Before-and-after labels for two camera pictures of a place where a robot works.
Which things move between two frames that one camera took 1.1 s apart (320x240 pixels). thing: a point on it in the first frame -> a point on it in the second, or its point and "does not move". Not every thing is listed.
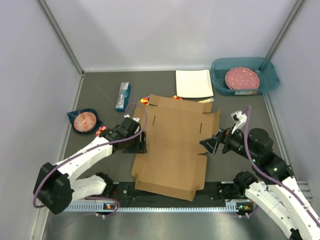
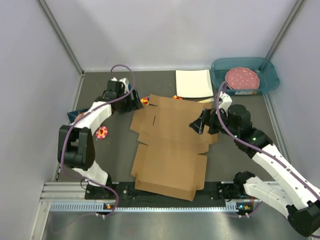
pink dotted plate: x=242 y=78 does not move
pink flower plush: x=100 y=131 does not move
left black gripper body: x=134 y=145 -> x=126 y=104
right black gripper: x=223 y=135 -> x=208 y=117
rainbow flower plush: x=145 y=100 does not move
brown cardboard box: x=177 y=131 does not move
